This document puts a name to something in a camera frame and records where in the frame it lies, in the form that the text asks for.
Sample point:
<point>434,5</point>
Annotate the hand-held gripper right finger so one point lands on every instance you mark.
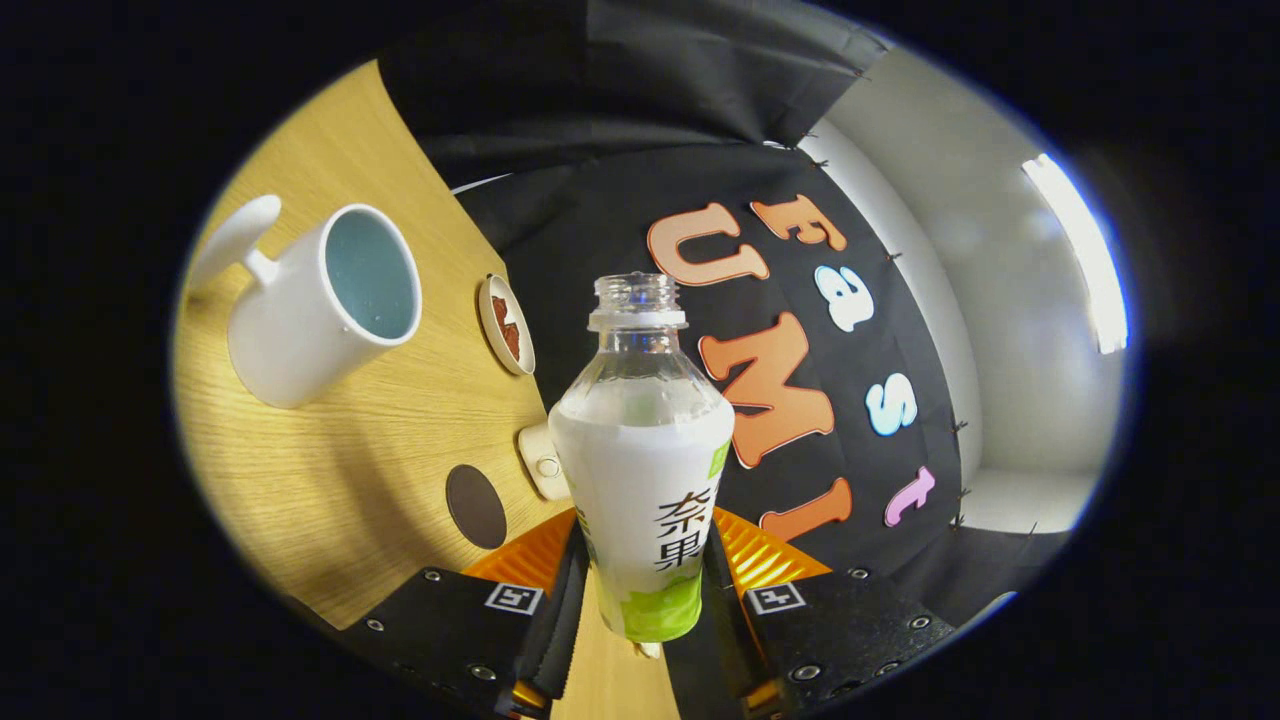
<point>725,650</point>

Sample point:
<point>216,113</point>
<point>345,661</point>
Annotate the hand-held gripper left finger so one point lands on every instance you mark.
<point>555,640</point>

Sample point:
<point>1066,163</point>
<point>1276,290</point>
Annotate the dark round coaster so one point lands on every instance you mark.
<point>476,505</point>

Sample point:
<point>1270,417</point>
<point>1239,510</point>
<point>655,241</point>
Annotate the clear juice bottle green label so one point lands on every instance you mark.
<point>640,470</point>

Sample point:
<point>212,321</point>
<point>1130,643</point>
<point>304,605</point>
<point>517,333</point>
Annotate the white cup blue inside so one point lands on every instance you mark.
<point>290,350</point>

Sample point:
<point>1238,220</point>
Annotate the white toaster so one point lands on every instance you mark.
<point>540,450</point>

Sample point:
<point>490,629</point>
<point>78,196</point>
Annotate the wooden table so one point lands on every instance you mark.
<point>350,470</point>

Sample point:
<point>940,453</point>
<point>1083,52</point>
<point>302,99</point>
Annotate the small white dish brown food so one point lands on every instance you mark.
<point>505,325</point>

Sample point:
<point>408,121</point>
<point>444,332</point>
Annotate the black backdrop cloth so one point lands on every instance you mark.
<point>600,200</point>

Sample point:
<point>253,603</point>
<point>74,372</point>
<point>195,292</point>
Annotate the ceiling light panel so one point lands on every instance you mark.
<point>1085,250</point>

